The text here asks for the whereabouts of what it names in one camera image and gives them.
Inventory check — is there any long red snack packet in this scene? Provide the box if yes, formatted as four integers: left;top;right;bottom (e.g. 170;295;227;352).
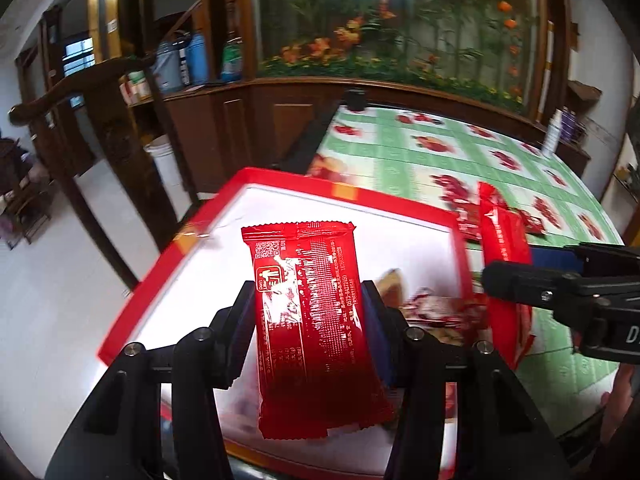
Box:
241;221;395;440
478;182;535;370

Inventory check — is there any person's right hand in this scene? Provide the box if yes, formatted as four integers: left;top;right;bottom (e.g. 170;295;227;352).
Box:
600;364;636;445

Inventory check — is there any red gift box tray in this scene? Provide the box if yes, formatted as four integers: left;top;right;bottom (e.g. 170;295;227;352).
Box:
98;168;472;479

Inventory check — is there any white spray bottle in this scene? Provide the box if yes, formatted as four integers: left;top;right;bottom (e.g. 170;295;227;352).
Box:
540;108;563;158

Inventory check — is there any purple bottles pair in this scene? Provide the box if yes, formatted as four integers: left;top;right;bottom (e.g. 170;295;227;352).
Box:
561;107;576;144

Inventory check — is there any green fruit pattern tablecloth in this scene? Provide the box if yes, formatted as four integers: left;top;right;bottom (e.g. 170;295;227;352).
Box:
307;106;622;434

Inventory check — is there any white plastic bucket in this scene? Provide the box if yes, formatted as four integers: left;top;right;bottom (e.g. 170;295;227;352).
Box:
144;134;191;220

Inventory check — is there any small black table object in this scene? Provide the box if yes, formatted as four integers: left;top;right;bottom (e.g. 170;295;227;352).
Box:
343;88;368;113

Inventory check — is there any dark wooden chair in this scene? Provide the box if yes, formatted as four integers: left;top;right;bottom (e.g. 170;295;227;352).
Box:
7;53;202;291

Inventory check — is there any grey kettle jug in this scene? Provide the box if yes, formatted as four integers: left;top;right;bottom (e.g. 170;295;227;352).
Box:
153;41;183;94

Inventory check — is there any blue water jug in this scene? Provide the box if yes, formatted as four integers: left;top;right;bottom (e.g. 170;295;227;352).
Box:
186;32;209;86

